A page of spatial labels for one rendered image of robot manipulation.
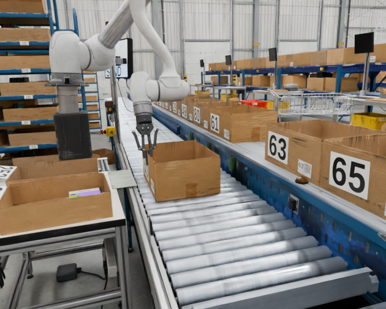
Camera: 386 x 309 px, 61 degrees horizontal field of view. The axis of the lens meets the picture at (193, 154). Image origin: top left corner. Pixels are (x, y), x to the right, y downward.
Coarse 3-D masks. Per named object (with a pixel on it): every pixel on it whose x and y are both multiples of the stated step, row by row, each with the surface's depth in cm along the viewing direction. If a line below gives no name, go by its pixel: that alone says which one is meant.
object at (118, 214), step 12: (0, 180) 172; (108, 180) 167; (120, 204) 135; (120, 216) 124; (48, 228) 116; (60, 228) 116; (72, 228) 117; (84, 228) 118; (96, 228) 119; (0, 240) 110; (12, 240) 111; (24, 240) 112
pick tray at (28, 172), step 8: (72, 160) 170; (80, 160) 171; (88, 160) 172; (96, 160) 173; (16, 168) 157; (24, 168) 164; (32, 168) 165; (40, 168) 166; (48, 168) 168; (56, 168) 169; (64, 168) 170; (72, 168) 171; (80, 168) 172; (88, 168) 173; (96, 168) 174; (16, 176) 155; (24, 176) 165; (32, 176) 166; (40, 176) 167; (48, 176) 168; (56, 176) 143; (64, 176) 144; (8, 184) 138
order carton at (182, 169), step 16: (160, 144) 172; (176, 144) 175; (192, 144) 177; (160, 160) 174; (176, 160) 177; (192, 160) 138; (208, 160) 140; (144, 176) 171; (160, 176) 135; (176, 176) 137; (192, 176) 139; (208, 176) 141; (160, 192) 137; (176, 192) 139; (192, 192) 141; (208, 192) 143
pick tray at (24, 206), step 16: (80, 176) 143; (96, 176) 146; (16, 192) 135; (32, 192) 138; (48, 192) 140; (64, 192) 142; (0, 208) 109; (16, 208) 111; (32, 208) 113; (48, 208) 114; (64, 208) 116; (80, 208) 118; (96, 208) 121; (112, 208) 123; (0, 224) 110; (16, 224) 112; (32, 224) 114; (48, 224) 116; (64, 224) 118
